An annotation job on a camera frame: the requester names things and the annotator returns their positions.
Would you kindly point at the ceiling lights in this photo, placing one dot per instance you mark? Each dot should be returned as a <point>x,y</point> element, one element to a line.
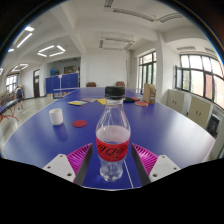
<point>51,50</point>

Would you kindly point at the brown cardboard box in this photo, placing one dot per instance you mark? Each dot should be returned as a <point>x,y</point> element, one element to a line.
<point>149,93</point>

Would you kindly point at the large dark-framed window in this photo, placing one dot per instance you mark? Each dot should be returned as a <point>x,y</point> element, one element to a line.
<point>200,78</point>

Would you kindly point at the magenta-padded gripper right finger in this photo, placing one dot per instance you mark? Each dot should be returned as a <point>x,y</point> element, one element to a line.
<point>163,166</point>

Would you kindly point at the grey-brown notebook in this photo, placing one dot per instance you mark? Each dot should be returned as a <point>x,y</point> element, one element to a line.
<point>89,99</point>

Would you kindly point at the red table tennis paddle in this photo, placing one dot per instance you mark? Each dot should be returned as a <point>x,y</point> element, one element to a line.
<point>141,103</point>
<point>135,98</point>

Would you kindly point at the blue table with red legs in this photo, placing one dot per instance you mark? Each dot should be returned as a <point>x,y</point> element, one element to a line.
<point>6,107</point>

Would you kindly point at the light-framed window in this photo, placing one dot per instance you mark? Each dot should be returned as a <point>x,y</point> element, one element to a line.
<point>11,82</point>

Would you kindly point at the white cup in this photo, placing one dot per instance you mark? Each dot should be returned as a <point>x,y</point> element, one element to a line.
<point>56,116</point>

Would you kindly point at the yellow book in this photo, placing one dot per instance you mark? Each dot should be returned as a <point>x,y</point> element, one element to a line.
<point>101,101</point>

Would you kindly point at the yellow and blue booklet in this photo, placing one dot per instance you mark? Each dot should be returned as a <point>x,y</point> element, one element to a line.
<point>77,103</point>

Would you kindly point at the blue partition boards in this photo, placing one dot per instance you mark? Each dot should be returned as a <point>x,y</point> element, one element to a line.
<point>63,81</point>

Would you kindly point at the black paddle case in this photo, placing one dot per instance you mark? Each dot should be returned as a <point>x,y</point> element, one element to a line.
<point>128,99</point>

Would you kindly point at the white cabinets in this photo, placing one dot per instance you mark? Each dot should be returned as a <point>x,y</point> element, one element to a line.
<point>195,110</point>

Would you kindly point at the tall dark-framed window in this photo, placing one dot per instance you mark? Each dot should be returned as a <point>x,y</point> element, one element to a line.
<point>147,70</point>

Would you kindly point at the clear bottle with red label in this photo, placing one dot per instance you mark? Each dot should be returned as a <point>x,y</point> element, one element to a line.
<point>112,146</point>

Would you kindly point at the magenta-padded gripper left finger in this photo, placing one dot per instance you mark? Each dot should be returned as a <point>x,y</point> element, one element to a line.
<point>58,165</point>

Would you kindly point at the flat round red coaster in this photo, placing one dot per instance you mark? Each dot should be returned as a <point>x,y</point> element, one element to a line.
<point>80,123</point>

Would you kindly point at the person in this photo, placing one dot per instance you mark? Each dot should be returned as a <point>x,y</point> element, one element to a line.
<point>19,95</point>

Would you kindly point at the ceiling air conditioner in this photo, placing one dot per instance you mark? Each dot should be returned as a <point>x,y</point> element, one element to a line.
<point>116,43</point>

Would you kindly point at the brown chair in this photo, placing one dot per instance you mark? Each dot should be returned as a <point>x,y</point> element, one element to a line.
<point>91,84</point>
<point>120,84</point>

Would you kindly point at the dark door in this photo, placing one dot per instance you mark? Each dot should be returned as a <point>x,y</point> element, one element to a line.
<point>36,83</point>

